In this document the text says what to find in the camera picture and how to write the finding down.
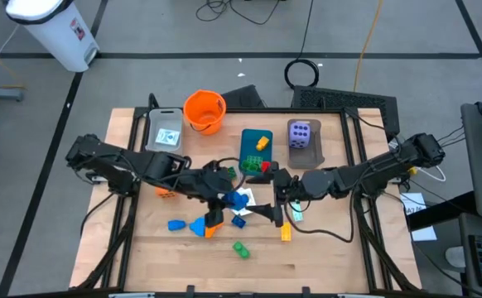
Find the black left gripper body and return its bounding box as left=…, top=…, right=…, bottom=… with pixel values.
left=189, top=160, right=236, bottom=228

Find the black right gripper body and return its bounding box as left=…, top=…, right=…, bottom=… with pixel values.
left=270, top=166, right=306, bottom=205

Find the green stepped toy block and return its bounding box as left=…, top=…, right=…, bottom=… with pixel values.
left=241, top=155, right=263, bottom=173

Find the light cyan brick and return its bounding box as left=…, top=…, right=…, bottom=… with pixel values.
left=291, top=200, right=304, bottom=223

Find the blue single-stud toy block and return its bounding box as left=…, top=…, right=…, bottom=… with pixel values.
left=189, top=216, right=207, bottom=238

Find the purple foam die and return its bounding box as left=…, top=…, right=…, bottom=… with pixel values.
left=288, top=121, right=311, bottom=149

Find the blue-printed card box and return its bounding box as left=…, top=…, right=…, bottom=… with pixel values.
left=156, top=127, right=182, bottom=147

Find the dark translucent plastic bin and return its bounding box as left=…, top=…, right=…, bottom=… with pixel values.
left=286, top=118, right=325, bottom=170

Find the teal plastic bin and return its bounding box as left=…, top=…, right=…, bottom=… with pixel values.
left=239, top=127, right=274, bottom=176

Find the orange foam die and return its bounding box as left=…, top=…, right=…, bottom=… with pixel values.
left=154, top=185, right=180, bottom=199

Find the green two-stud toy block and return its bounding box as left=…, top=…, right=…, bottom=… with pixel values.
left=232, top=241, right=251, bottom=260

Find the orange plastic bucket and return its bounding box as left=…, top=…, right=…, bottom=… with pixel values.
left=183, top=89, right=228, bottom=137

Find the clear grey plastic bin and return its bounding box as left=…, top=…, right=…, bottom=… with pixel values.
left=145, top=108, right=184, bottom=156

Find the black wedge-shaped box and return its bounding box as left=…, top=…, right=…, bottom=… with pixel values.
left=221, top=84, right=267, bottom=109

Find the white paper sheet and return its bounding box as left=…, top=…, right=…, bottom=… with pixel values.
left=410, top=225, right=438, bottom=243
left=400, top=192, right=428, bottom=216

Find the black floor beam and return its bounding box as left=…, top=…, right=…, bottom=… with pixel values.
left=406, top=190, right=478, bottom=232

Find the white computer mouse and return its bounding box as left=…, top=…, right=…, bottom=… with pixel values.
left=445, top=245, right=467, bottom=269

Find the grey desk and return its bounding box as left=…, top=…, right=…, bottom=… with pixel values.
left=458, top=212, right=482, bottom=298

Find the white pedal trash bin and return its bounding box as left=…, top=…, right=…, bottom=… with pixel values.
left=3, top=0, right=101, bottom=74

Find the grey stand base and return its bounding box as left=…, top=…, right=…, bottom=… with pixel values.
left=0, top=84, right=26, bottom=103

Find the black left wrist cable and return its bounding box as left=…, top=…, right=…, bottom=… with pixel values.
left=214, top=156, right=246, bottom=183

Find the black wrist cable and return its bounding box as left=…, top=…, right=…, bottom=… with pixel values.
left=214, top=156, right=246, bottom=183
left=282, top=197, right=356, bottom=243

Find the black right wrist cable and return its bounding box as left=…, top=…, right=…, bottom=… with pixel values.
left=282, top=197, right=356, bottom=243

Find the black aluminium table frame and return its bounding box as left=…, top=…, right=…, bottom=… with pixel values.
left=75, top=94, right=422, bottom=298

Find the black hanging coiled cable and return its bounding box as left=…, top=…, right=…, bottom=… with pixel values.
left=283, top=0, right=321, bottom=90

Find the yellow hanging cable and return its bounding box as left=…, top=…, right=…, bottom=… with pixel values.
left=353, top=0, right=385, bottom=93

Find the black floor cable bundle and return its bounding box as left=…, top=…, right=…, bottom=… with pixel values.
left=195, top=0, right=283, bottom=26

